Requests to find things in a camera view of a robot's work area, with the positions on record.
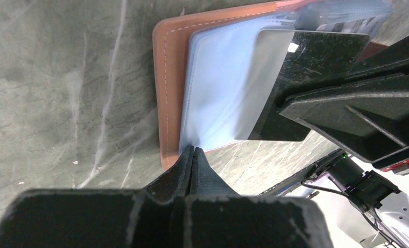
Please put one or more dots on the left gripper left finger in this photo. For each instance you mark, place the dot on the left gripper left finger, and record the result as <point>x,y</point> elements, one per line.
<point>147,217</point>

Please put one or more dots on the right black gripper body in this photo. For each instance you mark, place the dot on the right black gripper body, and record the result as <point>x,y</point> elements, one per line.
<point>367,191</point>

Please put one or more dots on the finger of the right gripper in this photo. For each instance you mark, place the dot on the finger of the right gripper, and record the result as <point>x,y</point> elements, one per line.
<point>394,59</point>
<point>369,119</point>

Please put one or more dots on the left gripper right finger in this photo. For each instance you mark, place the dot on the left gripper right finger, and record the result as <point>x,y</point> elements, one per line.
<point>216,216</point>

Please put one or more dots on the black patterned card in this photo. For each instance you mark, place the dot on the black patterned card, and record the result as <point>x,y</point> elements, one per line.
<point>287,62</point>

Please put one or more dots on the brown leather card holder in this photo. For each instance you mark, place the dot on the brown leather card holder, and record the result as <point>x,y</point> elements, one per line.
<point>171,38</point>

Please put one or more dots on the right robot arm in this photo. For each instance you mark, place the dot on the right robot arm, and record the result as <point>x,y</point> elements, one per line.
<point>392,225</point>

